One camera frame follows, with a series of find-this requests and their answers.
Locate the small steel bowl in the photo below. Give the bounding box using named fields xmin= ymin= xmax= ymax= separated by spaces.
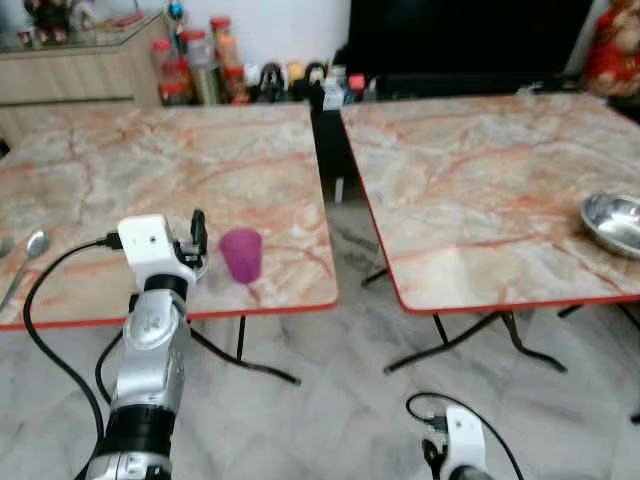
xmin=185 ymin=248 xmax=214 ymax=281

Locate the purple plastic cup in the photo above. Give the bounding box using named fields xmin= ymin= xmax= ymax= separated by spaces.
xmin=219 ymin=227 xmax=264 ymax=285

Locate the marble top folding table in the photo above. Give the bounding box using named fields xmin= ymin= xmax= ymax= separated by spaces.
xmin=340 ymin=93 xmax=640 ymax=376
xmin=0 ymin=100 xmax=341 ymax=387

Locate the red lidded plastic jar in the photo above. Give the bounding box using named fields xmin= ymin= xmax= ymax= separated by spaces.
xmin=185 ymin=30 xmax=221 ymax=106
xmin=210 ymin=17 xmax=247 ymax=101
xmin=150 ymin=40 xmax=187 ymax=106

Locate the large steel bowl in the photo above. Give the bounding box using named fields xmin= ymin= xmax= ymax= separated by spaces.
xmin=580 ymin=192 xmax=640 ymax=259

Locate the light wooden cabinet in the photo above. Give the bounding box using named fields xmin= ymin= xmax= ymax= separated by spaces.
xmin=0 ymin=12 xmax=173 ymax=149

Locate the red gold figurine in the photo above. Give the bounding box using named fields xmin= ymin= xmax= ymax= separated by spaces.
xmin=585 ymin=0 xmax=640 ymax=98

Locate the dark figurine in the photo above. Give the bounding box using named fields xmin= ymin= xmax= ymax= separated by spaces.
xmin=25 ymin=0 xmax=71 ymax=46

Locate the black television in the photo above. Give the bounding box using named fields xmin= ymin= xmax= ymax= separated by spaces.
xmin=343 ymin=0 xmax=599 ymax=99

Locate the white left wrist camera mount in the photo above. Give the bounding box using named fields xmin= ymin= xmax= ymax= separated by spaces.
xmin=117 ymin=214 xmax=198 ymax=291

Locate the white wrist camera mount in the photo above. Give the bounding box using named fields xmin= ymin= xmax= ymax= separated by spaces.
xmin=445 ymin=405 xmax=488 ymax=480
xmin=117 ymin=214 xmax=198 ymax=291

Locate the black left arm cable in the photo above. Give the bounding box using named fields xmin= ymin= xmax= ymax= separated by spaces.
xmin=22 ymin=233 xmax=123 ymax=480

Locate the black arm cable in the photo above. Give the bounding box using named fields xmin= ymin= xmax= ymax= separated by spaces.
xmin=22 ymin=233 xmax=123 ymax=480
xmin=405 ymin=392 xmax=526 ymax=480

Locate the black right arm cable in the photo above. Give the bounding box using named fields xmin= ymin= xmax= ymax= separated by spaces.
xmin=405 ymin=392 xmax=526 ymax=480

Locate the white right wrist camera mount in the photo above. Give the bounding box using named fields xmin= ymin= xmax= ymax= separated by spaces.
xmin=445 ymin=405 xmax=488 ymax=480

